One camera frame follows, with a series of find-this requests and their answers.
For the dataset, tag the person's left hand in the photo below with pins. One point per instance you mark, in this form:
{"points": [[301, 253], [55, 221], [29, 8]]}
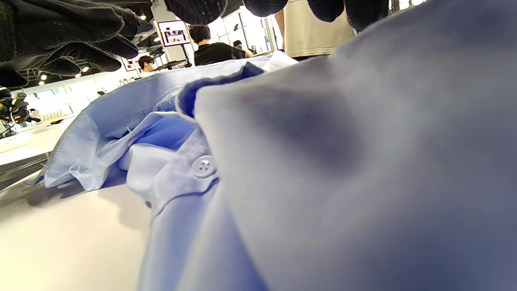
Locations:
{"points": [[48, 32]]}

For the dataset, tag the light blue long-sleeve shirt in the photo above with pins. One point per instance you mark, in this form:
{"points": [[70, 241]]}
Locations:
{"points": [[363, 161]]}

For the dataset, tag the person's right hand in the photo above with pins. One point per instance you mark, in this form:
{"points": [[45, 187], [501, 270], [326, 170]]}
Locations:
{"points": [[194, 12]]}

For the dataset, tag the white-framed display screen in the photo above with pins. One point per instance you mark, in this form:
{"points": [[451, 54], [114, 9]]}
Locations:
{"points": [[174, 35]]}

